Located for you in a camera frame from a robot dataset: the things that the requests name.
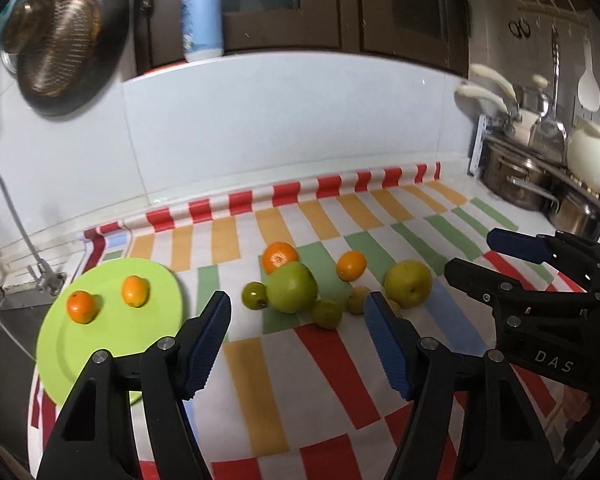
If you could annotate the white and blue bottle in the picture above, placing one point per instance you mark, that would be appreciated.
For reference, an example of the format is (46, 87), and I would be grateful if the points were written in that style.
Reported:
(202, 20)

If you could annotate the round tangerine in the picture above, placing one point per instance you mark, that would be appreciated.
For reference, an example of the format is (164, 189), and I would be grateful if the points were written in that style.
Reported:
(279, 258)

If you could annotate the metal mesh strainer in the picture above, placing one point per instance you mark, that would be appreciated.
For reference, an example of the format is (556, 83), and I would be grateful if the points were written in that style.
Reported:
(62, 50)

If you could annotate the white rice spoon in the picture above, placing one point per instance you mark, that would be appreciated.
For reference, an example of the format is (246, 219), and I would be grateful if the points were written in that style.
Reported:
(589, 87)

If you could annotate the small steel pot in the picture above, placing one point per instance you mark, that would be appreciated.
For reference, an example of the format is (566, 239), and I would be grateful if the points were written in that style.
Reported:
(575, 215)

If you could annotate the striped colourful tablecloth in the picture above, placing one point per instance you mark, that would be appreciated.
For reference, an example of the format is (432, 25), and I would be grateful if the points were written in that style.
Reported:
(305, 385)

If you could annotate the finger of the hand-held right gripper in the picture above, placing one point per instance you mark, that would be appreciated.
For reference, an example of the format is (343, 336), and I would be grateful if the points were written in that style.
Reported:
(517, 246)
(480, 280)

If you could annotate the green plate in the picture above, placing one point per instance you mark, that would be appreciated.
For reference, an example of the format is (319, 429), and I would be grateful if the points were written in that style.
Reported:
(105, 345)

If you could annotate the small yellow fruit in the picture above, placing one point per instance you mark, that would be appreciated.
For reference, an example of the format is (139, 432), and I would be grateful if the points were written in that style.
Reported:
(357, 301)

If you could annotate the white dish rack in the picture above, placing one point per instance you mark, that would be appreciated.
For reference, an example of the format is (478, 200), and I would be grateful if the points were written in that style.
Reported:
(480, 145)

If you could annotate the steel sink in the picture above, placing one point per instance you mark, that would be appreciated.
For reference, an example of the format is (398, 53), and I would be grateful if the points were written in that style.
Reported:
(7, 340)

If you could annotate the black scissors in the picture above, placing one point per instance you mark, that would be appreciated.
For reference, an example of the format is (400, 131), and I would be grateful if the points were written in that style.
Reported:
(519, 29)

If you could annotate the person's right forearm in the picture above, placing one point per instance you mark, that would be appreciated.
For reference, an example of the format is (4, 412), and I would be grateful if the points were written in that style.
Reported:
(580, 406)

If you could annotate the black hanging pan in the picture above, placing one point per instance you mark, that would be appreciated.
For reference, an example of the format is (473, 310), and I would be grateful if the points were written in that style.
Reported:
(107, 25)

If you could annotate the small smooth oval orange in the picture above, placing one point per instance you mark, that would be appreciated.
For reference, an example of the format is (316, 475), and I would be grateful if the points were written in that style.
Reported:
(351, 266)

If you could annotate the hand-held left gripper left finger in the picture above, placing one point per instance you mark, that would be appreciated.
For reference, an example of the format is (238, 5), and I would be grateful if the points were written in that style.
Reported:
(211, 340)

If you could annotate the steel spatula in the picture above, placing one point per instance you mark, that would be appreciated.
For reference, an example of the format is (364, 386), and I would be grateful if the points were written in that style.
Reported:
(550, 132)

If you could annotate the small green fruit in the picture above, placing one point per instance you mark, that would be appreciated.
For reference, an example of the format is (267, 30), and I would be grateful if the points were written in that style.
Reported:
(254, 295)
(326, 314)

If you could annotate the metal faucet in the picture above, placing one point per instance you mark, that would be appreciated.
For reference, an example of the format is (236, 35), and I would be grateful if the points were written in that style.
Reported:
(15, 215)

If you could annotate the large steel pot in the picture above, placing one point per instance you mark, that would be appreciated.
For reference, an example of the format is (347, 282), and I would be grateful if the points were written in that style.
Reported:
(515, 180)

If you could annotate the dark wooden window frame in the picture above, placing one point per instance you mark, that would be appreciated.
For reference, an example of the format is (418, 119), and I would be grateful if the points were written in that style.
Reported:
(330, 25)

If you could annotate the yellow-green apple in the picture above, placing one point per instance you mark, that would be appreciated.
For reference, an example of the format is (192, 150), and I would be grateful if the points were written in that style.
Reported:
(408, 284)

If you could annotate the large green apple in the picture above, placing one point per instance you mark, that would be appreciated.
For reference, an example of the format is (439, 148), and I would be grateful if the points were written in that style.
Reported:
(291, 289)

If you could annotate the white ceramic kettle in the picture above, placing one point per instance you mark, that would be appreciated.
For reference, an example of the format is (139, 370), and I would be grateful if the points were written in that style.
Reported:
(590, 155)

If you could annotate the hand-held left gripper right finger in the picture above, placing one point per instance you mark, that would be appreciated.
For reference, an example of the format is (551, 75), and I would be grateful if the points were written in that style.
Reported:
(386, 347)

